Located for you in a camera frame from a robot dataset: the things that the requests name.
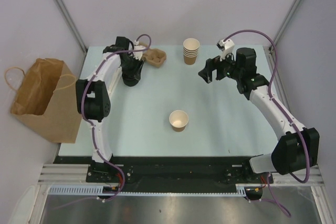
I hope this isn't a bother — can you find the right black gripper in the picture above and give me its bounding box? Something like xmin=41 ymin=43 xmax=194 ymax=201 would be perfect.
xmin=198 ymin=48 xmax=243 ymax=84

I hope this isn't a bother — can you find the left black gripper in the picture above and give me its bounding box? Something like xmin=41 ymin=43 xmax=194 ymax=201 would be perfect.
xmin=121 ymin=54 xmax=144 ymax=80

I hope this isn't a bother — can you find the brown pulp cup carrier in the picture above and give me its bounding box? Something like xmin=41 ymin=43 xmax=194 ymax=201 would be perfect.
xmin=142 ymin=47 xmax=166 ymax=68

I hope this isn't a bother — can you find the single brown paper cup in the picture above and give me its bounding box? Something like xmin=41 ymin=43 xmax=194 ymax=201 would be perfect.
xmin=169 ymin=110 xmax=189 ymax=132

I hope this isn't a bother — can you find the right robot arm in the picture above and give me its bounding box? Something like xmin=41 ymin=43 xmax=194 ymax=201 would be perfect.
xmin=198 ymin=47 xmax=320 ymax=183

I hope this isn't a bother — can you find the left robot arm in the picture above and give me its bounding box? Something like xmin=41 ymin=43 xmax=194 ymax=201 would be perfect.
xmin=76 ymin=36 xmax=150 ymax=163

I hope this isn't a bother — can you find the stack of black lids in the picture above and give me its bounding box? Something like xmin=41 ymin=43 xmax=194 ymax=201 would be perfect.
xmin=122 ymin=73 xmax=141 ymax=87

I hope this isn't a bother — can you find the white wrapped straw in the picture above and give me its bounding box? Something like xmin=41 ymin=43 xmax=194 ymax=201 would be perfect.
xmin=108 ymin=67 xmax=122 ymax=98

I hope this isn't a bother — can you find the stack of paper cups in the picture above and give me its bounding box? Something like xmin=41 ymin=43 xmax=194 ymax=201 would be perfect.
xmin=183 ymin=38 xmax=200 ymax=65

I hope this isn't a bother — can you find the brown paper bag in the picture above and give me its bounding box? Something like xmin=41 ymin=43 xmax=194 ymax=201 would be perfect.
xmin=10 ymin=58 xmax=82 ymax=144

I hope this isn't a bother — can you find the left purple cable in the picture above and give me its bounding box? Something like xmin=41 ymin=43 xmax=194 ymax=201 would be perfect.
xmin=52 ymin=34 xmax=152 ymax=204

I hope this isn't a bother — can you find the purple cable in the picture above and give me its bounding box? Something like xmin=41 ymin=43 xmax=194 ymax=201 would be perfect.
xmin=223 ymin=29 xmax=313 ymax=217
xmin=52 ymin=34 xmax=152 ymax=204

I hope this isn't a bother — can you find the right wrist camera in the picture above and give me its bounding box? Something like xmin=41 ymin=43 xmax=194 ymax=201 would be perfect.
xmin=216 ymin=39 xmax=235 ymax=61

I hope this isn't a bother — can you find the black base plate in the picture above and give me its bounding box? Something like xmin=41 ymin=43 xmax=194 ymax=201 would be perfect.
xmin=54 ymin=155 xmax=307 ymax=192

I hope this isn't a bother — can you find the aluminium frame rail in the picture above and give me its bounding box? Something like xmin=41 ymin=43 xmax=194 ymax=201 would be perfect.
xmin=38 ymin=164 xmax=324 ymax=186

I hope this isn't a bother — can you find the white cable duct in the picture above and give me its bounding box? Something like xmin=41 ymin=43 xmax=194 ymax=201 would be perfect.
xmin=49 ymin=185 xmax=246 ymax=197

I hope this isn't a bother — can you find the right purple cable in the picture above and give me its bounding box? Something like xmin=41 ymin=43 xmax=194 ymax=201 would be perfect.
xmin=223 ymin=29 xmax=313 ymax=217

